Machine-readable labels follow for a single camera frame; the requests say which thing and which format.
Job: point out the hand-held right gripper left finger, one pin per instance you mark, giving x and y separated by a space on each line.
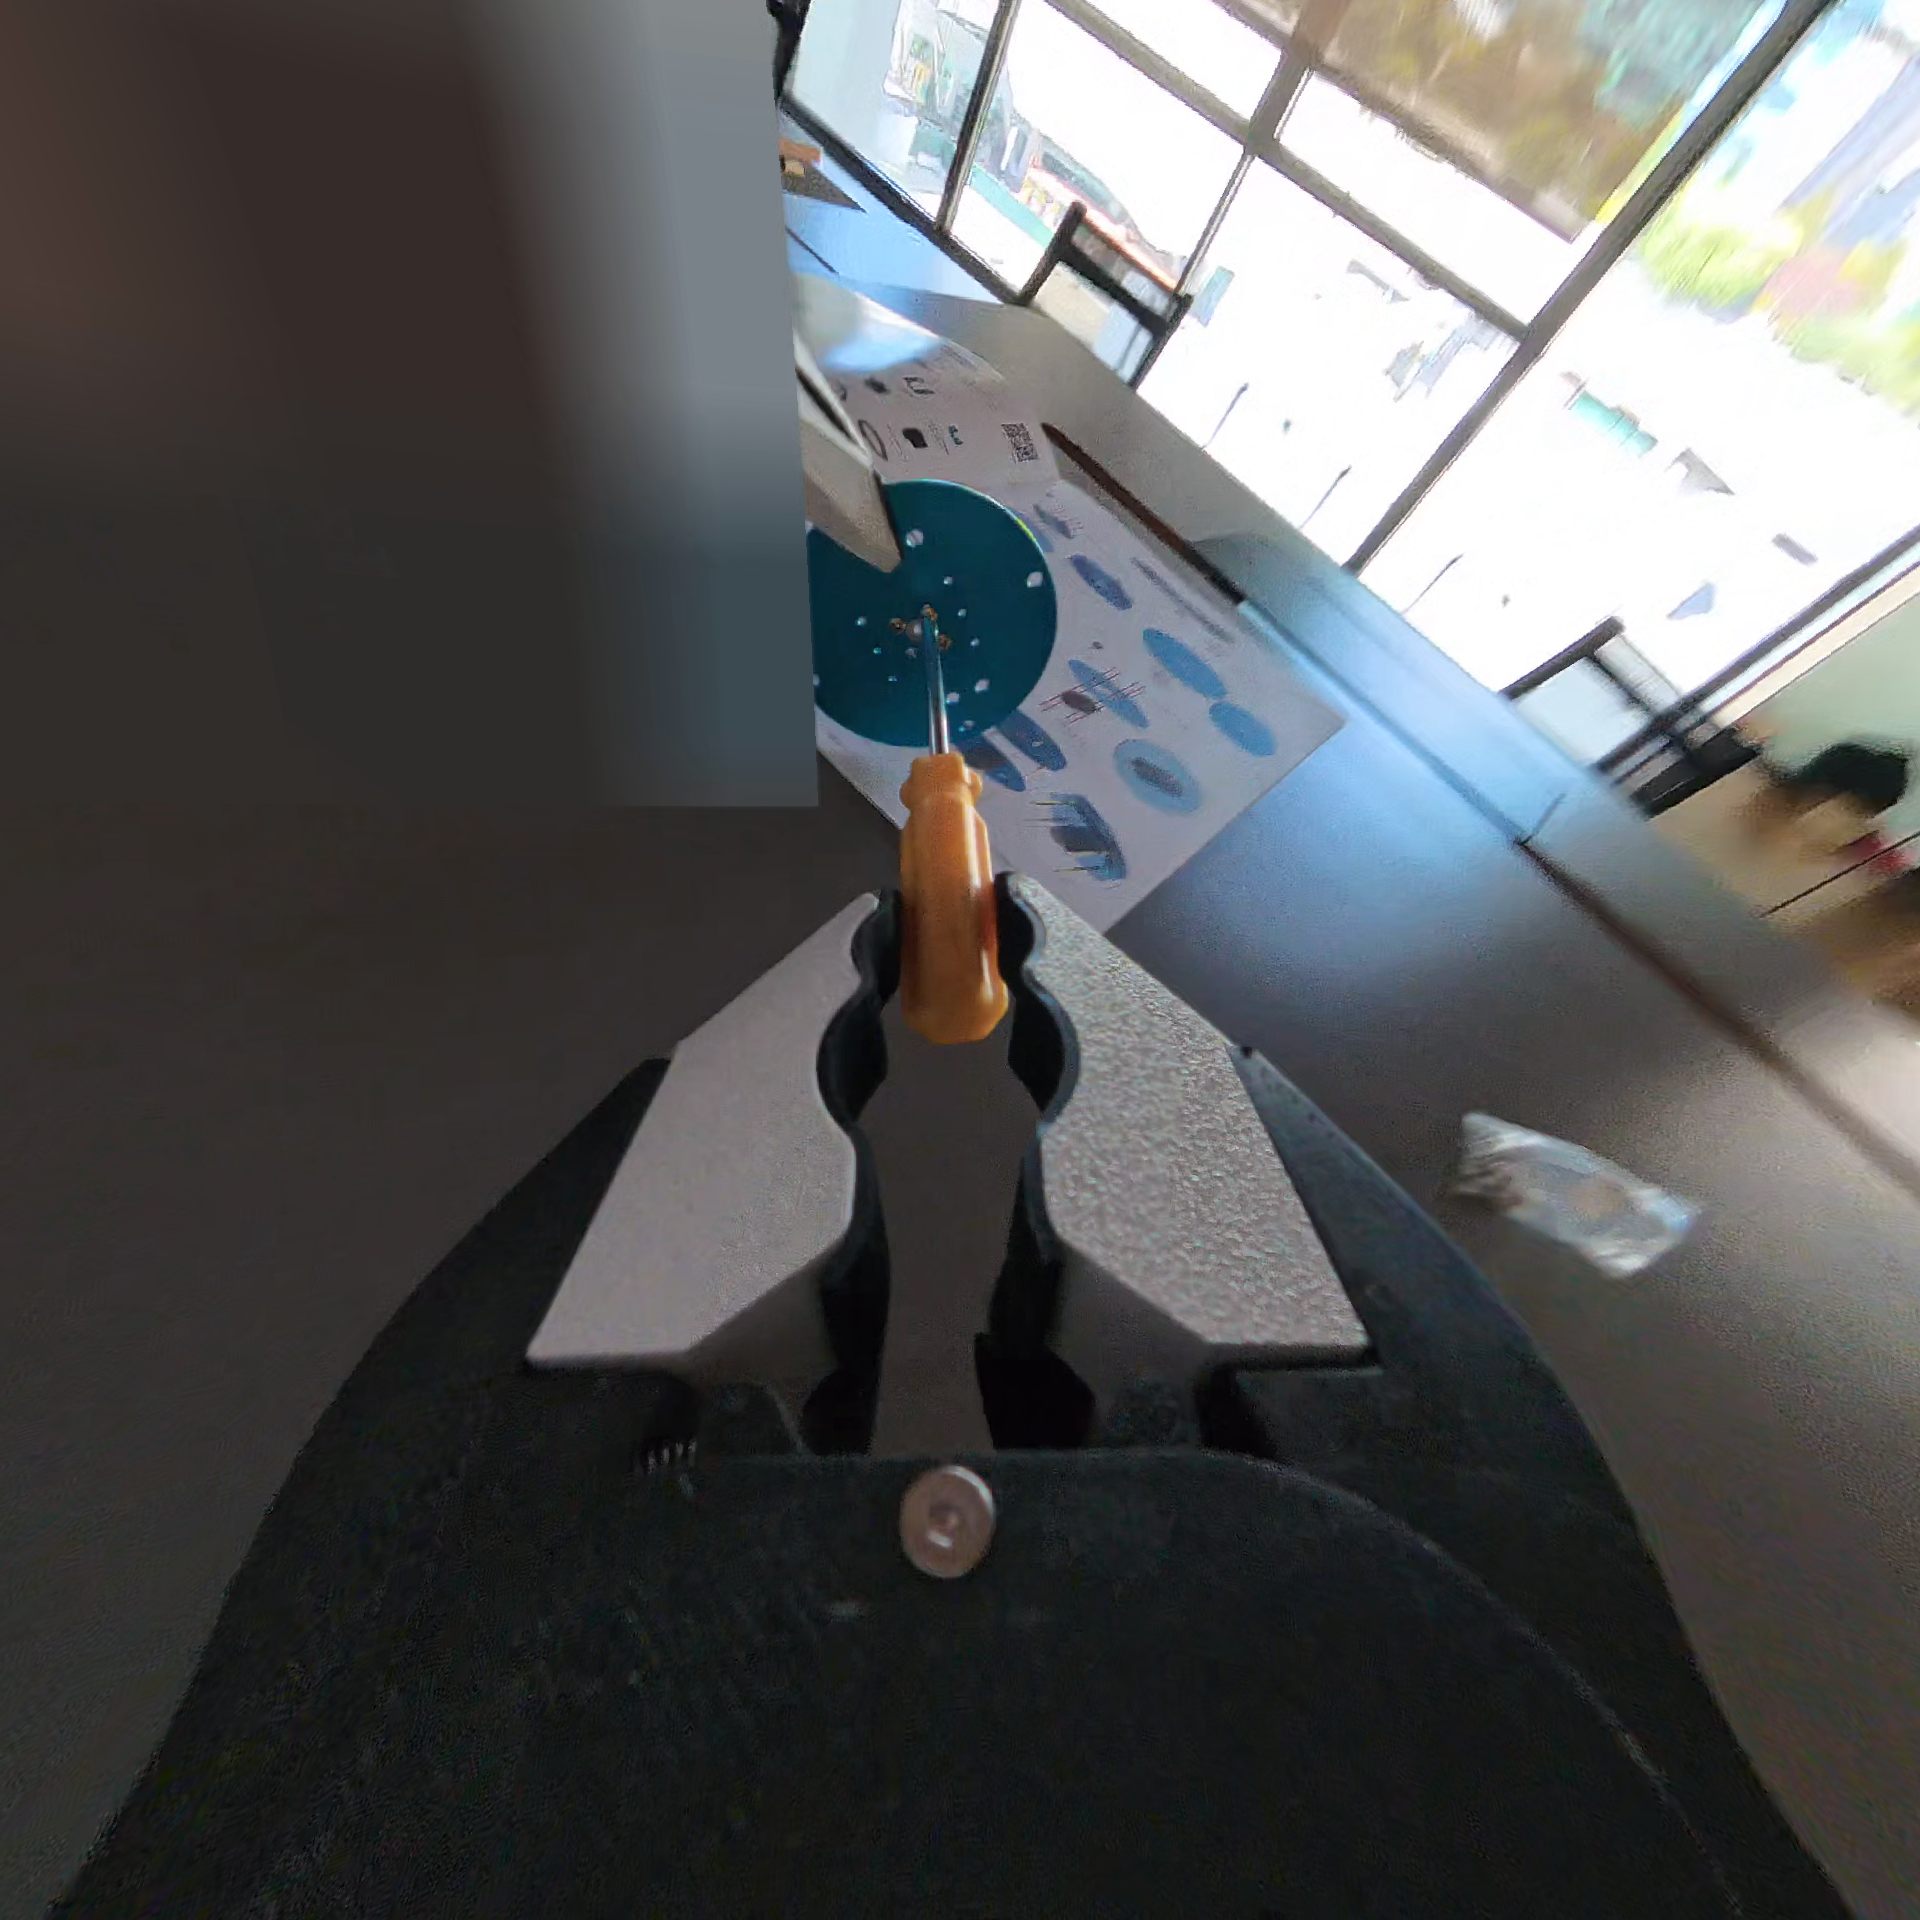
705 1201

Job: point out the blue round metal plate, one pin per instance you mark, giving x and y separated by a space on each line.
973 660

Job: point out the open assembly manual booklet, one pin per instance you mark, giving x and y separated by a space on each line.
1201 721

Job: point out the clear bag of screws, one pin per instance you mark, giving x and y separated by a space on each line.
1574 1201

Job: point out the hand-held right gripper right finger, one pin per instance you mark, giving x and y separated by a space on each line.
1185 1201

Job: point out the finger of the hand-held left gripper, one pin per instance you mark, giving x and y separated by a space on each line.
849 487

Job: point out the silver machine screw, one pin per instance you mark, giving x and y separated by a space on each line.
908 623

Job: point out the black chair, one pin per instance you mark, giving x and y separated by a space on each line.
1109 283
1651 721

